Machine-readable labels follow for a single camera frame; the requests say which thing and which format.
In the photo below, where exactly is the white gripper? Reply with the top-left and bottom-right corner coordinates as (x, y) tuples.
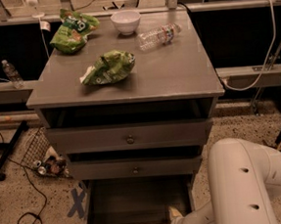
(168, 206), (188, 224)

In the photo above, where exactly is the grey bottom drawer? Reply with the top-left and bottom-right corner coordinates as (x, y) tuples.
(84, 174), (194, 224)

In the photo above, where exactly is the grey drawer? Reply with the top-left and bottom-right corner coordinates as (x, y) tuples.
(84, 174), (194, 224)
(46, 118), (212, 154)
(69, 157), (202, 180)

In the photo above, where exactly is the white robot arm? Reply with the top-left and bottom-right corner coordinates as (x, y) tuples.
(168, 138), (281, 224)

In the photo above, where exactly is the grey drawer cabinet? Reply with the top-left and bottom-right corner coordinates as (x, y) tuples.
(19, 6), (232, 193)

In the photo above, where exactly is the grey middle drawer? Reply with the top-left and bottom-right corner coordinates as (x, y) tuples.
(69, 157), (202, 180)

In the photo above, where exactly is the grey top drawer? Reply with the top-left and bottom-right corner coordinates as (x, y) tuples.
(46, 118), (212, 154)

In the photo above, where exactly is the blue tape cross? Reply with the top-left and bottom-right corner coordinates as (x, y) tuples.
(67, 189), (86, 218)

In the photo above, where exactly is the green chip bag front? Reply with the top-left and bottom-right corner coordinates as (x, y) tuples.
(79, 50), (136, 86)

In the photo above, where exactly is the green chip bag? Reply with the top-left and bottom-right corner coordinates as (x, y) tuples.
(79, 50), (136, 86)
(50, 9), (100, 55)

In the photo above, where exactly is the clear plastic bottle lying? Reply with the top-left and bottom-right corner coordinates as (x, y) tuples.
(137, 23), (181, 51)

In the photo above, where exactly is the black metal stand leg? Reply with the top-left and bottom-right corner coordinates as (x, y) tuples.
(0, 121), (28, 181)

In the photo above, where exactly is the white bowl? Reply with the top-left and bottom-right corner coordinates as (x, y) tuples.
(111, 10), (141, 36)

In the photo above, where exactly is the green chip bag rear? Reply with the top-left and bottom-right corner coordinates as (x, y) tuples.
(50, 9), (100, 55)

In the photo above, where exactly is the upright water bottle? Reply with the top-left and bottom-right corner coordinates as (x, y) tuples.
(1, 60), (24, 89)

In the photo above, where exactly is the white desk lamp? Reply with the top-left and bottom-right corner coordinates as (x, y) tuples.
(25, 0), (45, 19)

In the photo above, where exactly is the wire basket with trash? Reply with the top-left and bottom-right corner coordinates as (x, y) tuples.
(22, 127), (70, 178)

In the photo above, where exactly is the white hanging cable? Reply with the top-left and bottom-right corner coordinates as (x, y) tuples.
(213, 0), (281, 94)

